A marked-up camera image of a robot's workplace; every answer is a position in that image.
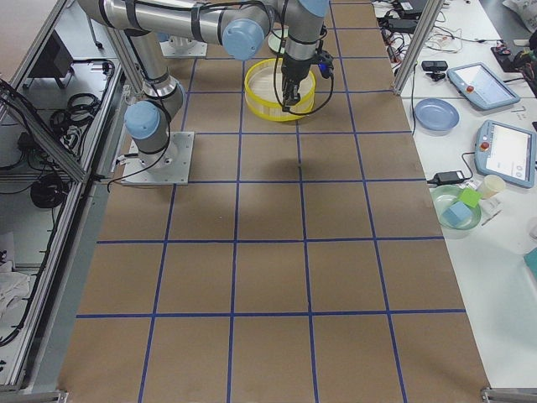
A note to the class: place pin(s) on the yellow steamer layer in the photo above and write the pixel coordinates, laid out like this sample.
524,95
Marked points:
263,84

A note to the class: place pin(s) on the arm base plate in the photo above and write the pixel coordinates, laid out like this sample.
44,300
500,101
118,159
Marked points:
183,48
173,168

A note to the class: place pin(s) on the black power adapter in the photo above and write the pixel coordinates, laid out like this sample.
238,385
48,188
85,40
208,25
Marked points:
453,177

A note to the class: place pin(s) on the light green plate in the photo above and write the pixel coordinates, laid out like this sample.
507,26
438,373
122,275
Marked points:
276,40

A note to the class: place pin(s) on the aluminium frame post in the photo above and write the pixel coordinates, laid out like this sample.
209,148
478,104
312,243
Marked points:
424,26

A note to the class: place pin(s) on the teach pendant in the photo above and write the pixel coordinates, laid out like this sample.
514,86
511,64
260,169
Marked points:
506,151
481,87

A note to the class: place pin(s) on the green bowl with blocks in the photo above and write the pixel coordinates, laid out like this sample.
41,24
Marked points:
451,211

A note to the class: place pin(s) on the blue plate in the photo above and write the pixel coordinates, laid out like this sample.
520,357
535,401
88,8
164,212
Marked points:
436,115

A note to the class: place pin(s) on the teach pendant near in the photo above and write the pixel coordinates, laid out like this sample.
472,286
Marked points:
506,151

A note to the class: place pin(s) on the teach pendant far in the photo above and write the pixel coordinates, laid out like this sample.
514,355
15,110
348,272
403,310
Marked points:
481,87

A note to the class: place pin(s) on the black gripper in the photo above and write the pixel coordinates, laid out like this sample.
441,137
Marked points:
294,70

